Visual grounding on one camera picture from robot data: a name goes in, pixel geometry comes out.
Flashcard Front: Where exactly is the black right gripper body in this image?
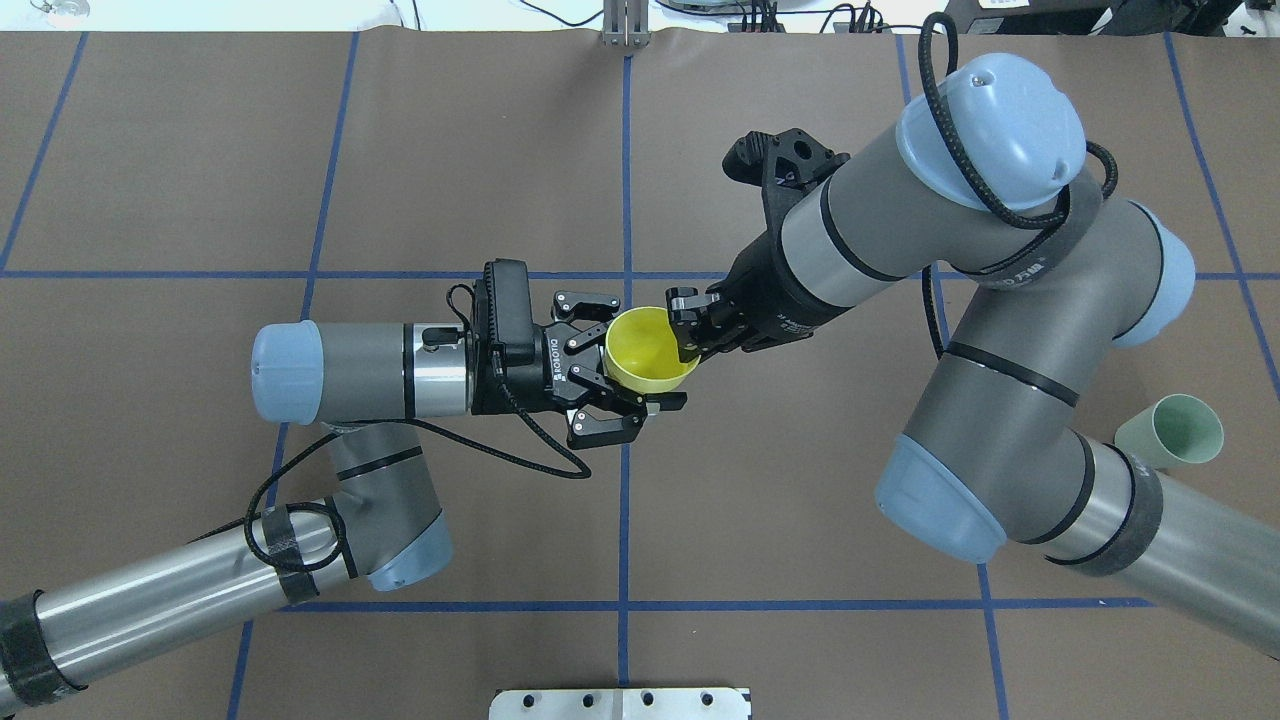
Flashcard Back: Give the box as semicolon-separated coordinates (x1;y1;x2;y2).
712;232;847;352

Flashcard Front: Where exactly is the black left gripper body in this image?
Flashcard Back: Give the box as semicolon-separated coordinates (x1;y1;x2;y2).
470;322;581;416

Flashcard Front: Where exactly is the yellow cup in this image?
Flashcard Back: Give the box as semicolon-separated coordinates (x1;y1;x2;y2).
603;306;700;395

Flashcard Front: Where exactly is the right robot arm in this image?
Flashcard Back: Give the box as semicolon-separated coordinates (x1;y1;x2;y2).
667;53;1277;656

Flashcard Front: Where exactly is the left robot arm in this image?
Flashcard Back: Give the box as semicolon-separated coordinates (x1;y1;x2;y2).
3;282;698;719

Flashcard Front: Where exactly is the green cup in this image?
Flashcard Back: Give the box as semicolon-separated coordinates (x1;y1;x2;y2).
1114;395;1225;470

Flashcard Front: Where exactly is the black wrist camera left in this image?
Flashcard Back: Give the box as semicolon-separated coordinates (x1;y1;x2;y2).
475;259;538;368

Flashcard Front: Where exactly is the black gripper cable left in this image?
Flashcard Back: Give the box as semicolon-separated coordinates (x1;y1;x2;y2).
243;282;593;573

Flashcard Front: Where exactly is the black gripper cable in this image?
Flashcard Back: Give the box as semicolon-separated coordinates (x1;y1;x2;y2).
243;282;593;573
918;12;1121;361

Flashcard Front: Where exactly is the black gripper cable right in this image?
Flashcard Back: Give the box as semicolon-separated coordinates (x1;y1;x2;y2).
918;12;1121;361

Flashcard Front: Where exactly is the aluminium frame post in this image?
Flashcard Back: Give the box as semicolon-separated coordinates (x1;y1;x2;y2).
600;0;652;49

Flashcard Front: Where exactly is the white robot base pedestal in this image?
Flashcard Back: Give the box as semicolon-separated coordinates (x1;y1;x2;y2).
488;687;754;719

